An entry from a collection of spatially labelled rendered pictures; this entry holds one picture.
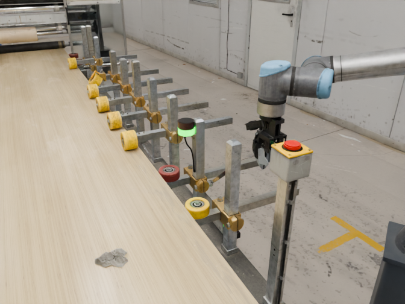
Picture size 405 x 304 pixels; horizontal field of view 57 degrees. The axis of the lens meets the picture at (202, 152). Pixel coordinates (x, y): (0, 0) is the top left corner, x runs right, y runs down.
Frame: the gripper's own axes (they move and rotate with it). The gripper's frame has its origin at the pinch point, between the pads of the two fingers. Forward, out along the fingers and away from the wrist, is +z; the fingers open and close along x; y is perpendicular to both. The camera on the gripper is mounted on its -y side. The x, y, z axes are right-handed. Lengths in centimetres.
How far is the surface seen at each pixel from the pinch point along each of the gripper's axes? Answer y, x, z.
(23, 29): -275, -56, -12
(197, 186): -13.8, -18.9, 11.2
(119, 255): 17, -57, 4
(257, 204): 5.2, -4.6, 12.2
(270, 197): 5.3, 1.0, 11.0
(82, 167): -39, -56, 7
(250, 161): -20.0, 9.3, 10.5
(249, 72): -340, 228, 74
